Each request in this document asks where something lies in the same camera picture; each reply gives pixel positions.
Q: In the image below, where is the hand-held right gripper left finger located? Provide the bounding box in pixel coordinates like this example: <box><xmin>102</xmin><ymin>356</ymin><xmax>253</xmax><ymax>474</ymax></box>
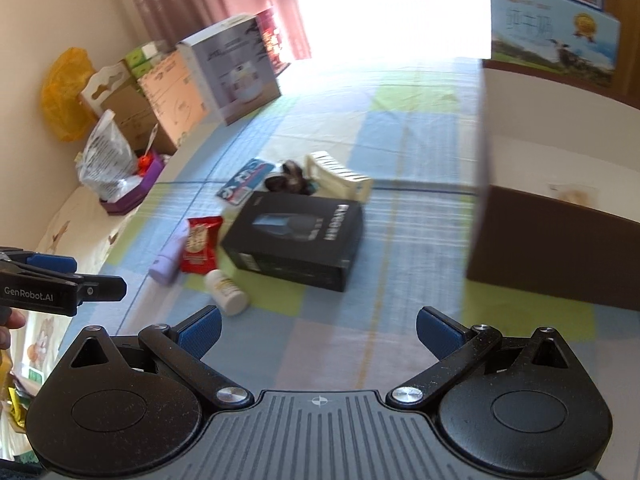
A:
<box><xmin>66</xmin><ymin>305</ymin><xmax>252</xmax><ymax>409</ymax></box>

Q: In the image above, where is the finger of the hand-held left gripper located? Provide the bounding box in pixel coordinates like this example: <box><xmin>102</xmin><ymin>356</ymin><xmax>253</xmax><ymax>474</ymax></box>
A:
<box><xmin>0</xmin><ymin>247</ymin><xmax>79</xmax><ymax>276</ymax></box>
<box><xmin>0</xmin><ymin>271</ymin><xmax>127</xmax><ymax>317</ymax></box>

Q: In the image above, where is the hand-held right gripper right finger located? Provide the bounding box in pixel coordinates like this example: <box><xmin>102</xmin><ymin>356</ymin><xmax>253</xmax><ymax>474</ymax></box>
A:
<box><xmin>390</xmin><ymin>306</ymin><xmax>575</xmax><ymax>408</ymax></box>

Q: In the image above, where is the white pill bottle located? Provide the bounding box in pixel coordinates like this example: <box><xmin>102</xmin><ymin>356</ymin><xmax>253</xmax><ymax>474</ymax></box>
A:
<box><xmin>204</xmin><ymin>269</ymin><xmax>251</xmax><ymax>316</ymax></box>

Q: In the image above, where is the purple bottle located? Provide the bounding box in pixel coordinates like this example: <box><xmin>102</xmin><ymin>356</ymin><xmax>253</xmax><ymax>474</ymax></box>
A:
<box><xmin>148</xmin><ymin>225</ymin><xmax>191</xmax><ymax>285</ymax></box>

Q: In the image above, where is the red snack packet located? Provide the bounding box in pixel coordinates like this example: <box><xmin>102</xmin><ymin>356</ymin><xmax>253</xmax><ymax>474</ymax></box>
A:
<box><xmin>180</xmin><ymin>216</ymin><xmax>224</xmax><ymax>275</ymax></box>

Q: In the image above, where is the black product box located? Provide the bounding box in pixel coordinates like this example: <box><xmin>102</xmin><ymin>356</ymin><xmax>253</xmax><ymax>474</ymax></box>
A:
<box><xmin>220</xmin><ymin>191</ymin><xmax>364</xmax><ymax>293</ymax></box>

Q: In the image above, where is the brown cardboard box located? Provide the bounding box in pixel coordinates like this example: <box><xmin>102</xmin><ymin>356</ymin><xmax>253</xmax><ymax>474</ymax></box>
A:
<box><xmin>465</xmin><ymin>57</ymin><xmax>640</xmax><ymax>311</ymax></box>

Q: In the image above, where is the blue clear plastic card box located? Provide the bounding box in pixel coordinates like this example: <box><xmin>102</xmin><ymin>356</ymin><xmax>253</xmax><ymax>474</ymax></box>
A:
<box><xmin>215</xmin><ymin>158</ymin><xmax>273</xmax><ymax>207</ymax></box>

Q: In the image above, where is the person's left hand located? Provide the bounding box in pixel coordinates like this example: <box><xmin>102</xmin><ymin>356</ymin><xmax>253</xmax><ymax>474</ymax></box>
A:
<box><xmin>0</xmin><ymin>309</ymin><xmax>27</xmax><ymax>332</ymax></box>

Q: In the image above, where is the cream cartoon print sheet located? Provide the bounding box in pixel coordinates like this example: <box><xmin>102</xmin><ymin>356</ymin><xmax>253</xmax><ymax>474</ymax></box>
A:
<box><xmin>0</xmin><ymin>125</ymin><xmax>221</xmax><ymax>461</ymax></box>

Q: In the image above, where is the purple box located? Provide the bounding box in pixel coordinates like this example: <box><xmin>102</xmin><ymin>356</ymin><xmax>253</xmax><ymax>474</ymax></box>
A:
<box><xmin>99</xmin><ymin>150</ymin><xmax>166</xmax><ymax>216</ymax></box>

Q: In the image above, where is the clear plastic bag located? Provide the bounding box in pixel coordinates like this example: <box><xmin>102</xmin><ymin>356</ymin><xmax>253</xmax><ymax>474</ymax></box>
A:
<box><xmin>75</xmin><ymin>109</ymin><xmax>140</xmax><ymax>198</ymax></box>

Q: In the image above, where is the yellow plastic bag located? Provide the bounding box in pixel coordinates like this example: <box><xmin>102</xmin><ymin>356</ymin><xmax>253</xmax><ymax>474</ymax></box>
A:
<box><xmin>41</xmin><ymin>47</ymin><xmax>98</xmax><ymax>142</ymax></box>

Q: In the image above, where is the dark brown scrunchie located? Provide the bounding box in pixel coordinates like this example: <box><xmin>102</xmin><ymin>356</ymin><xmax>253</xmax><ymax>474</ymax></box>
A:
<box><xmin>264</xmin><ymin>160</ymin><xmax>318</xmax><ymax>196</ymax></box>

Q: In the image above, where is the cream plastic comb-like holder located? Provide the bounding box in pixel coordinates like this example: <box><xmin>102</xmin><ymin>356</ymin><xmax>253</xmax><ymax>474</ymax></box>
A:
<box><xmin>305</xmin><ymin>151</ymin><xmax>373</xmax><ymax>205</ymax></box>

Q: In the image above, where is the plaid bed sheet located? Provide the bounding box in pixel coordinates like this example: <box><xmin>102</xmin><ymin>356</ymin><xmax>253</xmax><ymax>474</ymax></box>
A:
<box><xmin>97</xmin><ymin>55</ymin><xmax>640</xmax><ymax>480</ymax></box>

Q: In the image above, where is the open kraft cardboard box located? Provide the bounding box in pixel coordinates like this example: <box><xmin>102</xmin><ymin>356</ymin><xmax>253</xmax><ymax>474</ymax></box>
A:
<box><xmin>79</xmin><ymin>50</ymin><xmax>207</xmax><ymax>157</ymax></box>

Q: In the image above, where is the green tissue packets bundle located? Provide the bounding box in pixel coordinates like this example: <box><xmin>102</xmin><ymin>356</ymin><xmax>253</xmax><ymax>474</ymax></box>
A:
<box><xmin>124</xmin><ymin>40</ymin><xmax>176</xmax><ymax>78</ymax></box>

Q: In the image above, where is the white humidifier box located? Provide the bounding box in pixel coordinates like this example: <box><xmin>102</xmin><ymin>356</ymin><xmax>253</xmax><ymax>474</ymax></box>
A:
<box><xmin>176</xmin><ymin>14</ymin><xmax>282</xmax><ymax>127</ymax></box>

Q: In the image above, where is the red printed box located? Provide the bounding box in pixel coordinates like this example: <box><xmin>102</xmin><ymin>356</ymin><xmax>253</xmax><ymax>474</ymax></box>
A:
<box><xmin>256</xmin><ymin>7</ymin><xmax>292</xmax><ymax>78</ymax></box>

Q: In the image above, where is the blue milk carton box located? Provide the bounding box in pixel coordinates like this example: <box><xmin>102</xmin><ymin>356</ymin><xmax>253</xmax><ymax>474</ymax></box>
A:
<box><xmin>489</xmin><ymin>0</ymin><xmax>622</xmax><ymax>88</ymax></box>

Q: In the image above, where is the wooden furniture panel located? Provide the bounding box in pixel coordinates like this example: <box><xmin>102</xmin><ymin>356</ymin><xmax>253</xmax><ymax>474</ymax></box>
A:
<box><xmin>600</xmin><ymin>0</ymin><xmax>640</xmax><ymax>106</ymax></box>

